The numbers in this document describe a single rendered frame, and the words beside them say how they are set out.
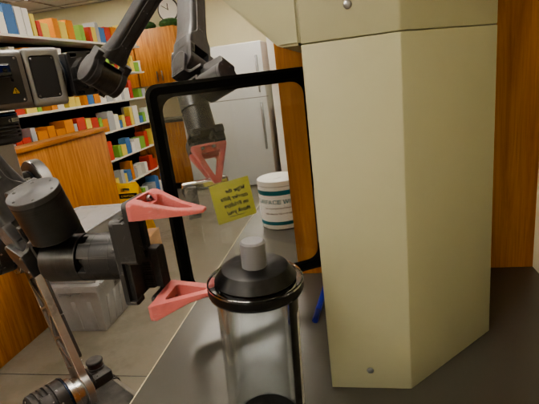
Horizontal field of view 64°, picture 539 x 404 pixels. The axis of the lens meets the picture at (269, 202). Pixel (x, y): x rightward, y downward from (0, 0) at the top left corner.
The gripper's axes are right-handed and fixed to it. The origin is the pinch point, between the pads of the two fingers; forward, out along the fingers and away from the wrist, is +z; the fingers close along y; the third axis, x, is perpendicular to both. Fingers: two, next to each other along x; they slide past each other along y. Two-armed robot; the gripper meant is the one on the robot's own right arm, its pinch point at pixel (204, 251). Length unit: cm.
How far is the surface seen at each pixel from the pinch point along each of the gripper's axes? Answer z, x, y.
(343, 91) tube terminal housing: 16.6, 8.9, 15.3
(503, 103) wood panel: 45, 46, 9
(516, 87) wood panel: 47, 46, 11
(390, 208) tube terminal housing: 21.2, 9.2, 0.7
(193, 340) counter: -13.6, 21.0, -25.5
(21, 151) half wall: -182, 186, -3
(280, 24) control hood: 10.1, 8.7, 23.6
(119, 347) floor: -122, 151, -116
